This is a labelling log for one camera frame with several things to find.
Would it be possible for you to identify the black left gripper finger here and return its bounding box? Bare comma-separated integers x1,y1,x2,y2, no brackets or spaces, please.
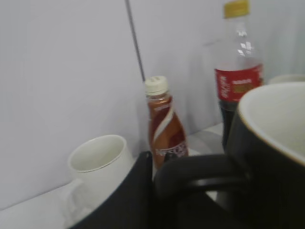
71,151,155,229

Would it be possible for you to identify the black ceramic mug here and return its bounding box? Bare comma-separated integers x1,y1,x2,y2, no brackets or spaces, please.
154,82,305,229

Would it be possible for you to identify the white ceramic mug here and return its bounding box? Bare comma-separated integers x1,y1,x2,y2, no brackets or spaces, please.
61,135,134,229

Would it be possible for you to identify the dark grey ceramic mug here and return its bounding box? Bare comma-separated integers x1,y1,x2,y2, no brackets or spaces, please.
268,74,305,84

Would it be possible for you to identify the Nescafe coffee bottle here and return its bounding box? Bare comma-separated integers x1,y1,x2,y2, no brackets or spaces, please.
144,76,189,169

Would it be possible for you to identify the cola bottle red label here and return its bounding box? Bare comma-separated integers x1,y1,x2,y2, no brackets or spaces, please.
214,0,264,148

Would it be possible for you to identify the thin dark vertical rod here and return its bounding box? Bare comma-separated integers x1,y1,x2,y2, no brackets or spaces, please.
125,0,145,82

